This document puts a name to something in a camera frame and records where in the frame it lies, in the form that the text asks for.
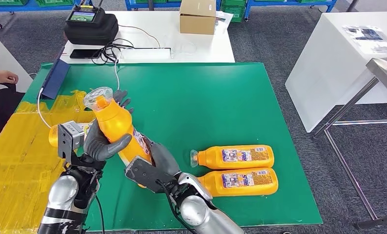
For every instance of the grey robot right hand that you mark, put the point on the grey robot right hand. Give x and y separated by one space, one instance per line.
164 158

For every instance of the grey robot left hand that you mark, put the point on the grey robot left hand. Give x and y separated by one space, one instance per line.
99 145

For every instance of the person's hand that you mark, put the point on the person's hand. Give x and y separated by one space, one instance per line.
1 76

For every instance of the orange detergent bottle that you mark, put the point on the orange detergent bottle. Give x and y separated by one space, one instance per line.
212 160
245 190
115 122
53 137

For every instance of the green table mat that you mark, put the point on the green table mat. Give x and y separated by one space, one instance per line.
196 103

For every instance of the blue shelf rack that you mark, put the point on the blue shelf rack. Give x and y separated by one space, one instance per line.
277 3
18 9
128 5

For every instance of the green plastic crate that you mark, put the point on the green plastic crate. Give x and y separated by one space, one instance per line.
54 2
309 1
233 2
233 13
9 2

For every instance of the yellow taped sheet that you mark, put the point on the yellow taped sheet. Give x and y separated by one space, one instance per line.
12 161

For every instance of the black smartphone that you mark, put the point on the black smartphone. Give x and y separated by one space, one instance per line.
85 54

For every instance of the white power strip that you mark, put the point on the white power strip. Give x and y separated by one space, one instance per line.
144 55

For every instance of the black controller with screen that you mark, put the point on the black controller with screen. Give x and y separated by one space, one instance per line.
82 16

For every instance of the black carrying case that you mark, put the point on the black carrying case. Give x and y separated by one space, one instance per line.
94 34

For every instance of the white desk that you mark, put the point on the white desk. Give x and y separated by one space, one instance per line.
167 29

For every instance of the brown cardboard box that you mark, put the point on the brown cardboard box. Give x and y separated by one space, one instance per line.
198 22

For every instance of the clear bag with papers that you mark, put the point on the clear bag with papers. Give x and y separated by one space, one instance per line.
224 24

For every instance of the plastic bag with leaflets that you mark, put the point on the plastic bag with leaflets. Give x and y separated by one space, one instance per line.
366 34

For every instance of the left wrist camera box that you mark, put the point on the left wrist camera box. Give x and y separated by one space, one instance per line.
71 137

